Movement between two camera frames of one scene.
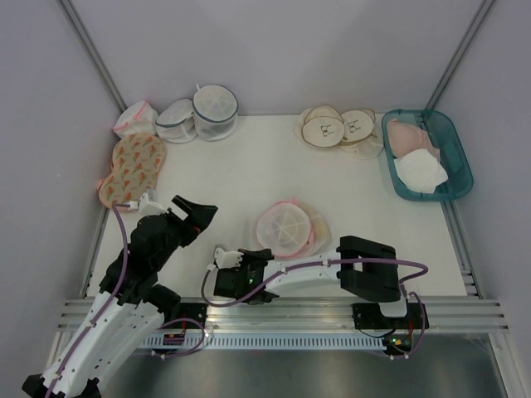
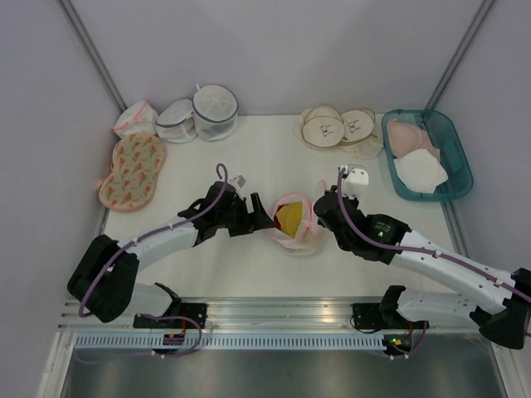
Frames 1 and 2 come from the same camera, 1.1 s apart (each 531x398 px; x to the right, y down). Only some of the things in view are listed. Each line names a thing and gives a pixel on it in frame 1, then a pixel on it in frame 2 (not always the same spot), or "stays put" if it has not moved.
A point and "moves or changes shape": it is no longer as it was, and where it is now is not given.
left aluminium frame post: [83, 41] stays put
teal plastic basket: [439, 131] stays put
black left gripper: [199, 215] → [254, 220]
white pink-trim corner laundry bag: [138, 118] stays put
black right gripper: [260, 254] → [354, 201]
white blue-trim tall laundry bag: [216, 111] stays put
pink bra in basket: [402, 138] stays put
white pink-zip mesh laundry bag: [293, 229] moves or changes shape
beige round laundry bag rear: [359, 139] stays put
